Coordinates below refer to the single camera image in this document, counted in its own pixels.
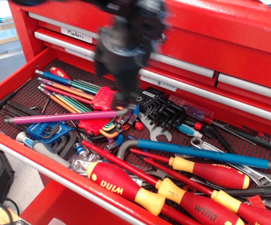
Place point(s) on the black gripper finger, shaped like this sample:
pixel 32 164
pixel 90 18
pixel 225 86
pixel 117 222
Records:
pixel 123 100

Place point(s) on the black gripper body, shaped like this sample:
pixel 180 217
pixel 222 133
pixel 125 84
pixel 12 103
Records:
pixel 125 47

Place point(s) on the violet Allen key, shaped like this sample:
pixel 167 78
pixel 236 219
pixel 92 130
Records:
pixel 67 117

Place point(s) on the upper red key holder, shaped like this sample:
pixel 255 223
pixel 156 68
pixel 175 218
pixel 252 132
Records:
pixel 103 99

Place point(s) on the red key holder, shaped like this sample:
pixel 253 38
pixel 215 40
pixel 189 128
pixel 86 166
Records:
pixel 93 126
pixel 103 99

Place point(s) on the black Tekton key holder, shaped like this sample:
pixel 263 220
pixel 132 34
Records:
pixel 147 96

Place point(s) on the lower red key holder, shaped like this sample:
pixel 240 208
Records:
pixel 93 126

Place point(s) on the blue long hex key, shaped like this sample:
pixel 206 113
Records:
pixel 74 83

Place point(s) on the blue hex key holder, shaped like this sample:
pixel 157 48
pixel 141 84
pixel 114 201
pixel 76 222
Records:
pixel 49 132

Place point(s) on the large blue Allen key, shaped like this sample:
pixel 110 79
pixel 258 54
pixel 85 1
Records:
pixel 192 151

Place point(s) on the red tool chest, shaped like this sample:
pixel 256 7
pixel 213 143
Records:
pixel 203 37

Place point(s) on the white cutting tools label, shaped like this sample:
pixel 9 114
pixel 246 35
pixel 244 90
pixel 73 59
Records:
pixel 158 83

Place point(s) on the small red cap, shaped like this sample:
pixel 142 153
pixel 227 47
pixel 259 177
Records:
pixel 139 126

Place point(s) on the silver chest lock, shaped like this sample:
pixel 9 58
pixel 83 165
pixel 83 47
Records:
pixel 161 39

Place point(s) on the open red drawer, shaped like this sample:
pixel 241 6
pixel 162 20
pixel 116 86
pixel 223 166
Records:
pixel 76 200

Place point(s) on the steel open-end wrench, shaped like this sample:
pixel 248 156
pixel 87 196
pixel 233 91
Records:
pixel 154 130

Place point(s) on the white Markers label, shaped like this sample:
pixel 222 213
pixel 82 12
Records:
pixel 77 35

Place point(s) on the blue silver bit driver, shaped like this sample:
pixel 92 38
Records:
pixel 80 150

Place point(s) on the small red wiha screwdriver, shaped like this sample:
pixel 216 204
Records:
pixel 59 72

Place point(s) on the white blue small screwdriver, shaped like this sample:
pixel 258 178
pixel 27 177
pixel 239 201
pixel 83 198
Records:
pixel 189 131

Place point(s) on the purple clear screwdriver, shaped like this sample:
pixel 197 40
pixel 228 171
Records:
pixel 200 115

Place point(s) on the big red yellow screwdriver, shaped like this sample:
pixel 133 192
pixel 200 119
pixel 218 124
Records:
pixel 114 179

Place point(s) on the grey blue screwdriver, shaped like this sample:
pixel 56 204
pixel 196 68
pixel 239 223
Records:
pixel 41 148

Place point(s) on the black red drawer liner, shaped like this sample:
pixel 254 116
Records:
pixel 227 107

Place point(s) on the upper red yellow screwdriver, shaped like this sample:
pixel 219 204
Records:
pixel 221 175

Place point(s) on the middle red yellow screwdriver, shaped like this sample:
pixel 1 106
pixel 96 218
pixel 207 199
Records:
pixel 203 209

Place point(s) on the chrome adjustable wrench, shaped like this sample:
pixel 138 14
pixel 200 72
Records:
pixel 259 178

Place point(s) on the lower right red screwdriver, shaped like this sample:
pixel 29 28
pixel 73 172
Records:
pixel 253 215

